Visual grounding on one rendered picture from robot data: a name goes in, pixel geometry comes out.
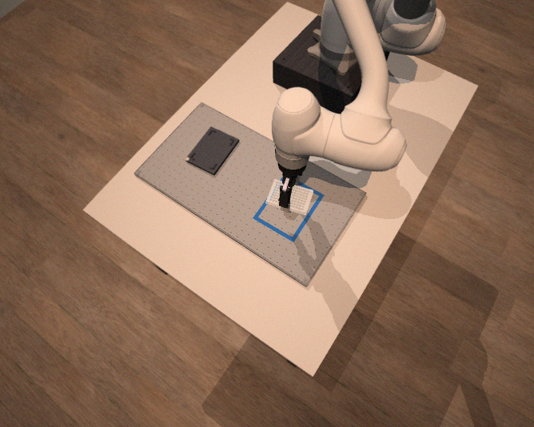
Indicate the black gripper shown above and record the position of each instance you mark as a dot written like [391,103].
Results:
[290,178]

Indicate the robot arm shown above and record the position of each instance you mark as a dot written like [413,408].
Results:
[361,137]

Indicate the blue rectangular tape outline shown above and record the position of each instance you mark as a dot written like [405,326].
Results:
[256,216]

